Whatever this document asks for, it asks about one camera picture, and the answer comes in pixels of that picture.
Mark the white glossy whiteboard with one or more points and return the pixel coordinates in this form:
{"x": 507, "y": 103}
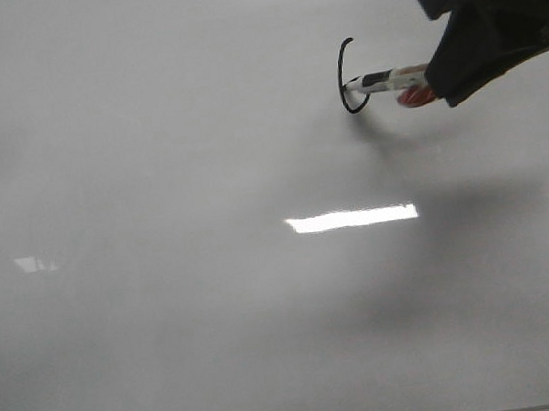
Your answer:
{"x": 191, "y": 221}

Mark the white whiteboard marker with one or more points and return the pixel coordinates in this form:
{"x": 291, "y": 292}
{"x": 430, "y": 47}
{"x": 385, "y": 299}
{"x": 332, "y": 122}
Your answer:
{"x": 410, "y": 83}

